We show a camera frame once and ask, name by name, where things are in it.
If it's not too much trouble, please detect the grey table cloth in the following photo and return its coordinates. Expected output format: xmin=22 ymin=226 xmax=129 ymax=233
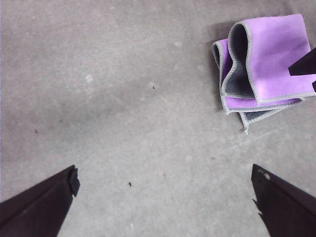
xmin=0 ymin=0 xmax=316 ymax=237

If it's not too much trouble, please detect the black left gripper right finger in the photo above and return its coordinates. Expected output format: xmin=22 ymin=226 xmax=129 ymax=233
xmin=251 ymin=163 xmax=316 ymax=237

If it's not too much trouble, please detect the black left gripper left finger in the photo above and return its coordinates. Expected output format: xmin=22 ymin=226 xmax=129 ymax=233
xmin=0 ymin=164 xmax=80 ymax=237

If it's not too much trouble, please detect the purple towel with grey hem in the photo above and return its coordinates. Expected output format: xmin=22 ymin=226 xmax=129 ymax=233
xmin=211 ymin=13 xmax=316 ymax=135

